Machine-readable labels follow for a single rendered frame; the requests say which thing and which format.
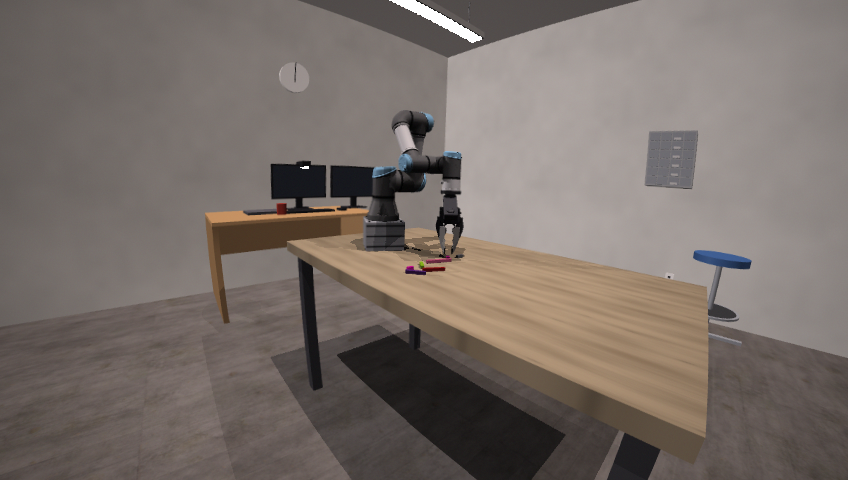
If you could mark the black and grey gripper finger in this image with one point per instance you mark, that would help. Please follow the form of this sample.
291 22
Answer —
457 231
441 231

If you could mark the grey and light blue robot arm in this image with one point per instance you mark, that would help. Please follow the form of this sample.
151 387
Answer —
413 166

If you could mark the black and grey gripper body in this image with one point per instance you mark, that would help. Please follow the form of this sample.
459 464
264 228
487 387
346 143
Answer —
441 209

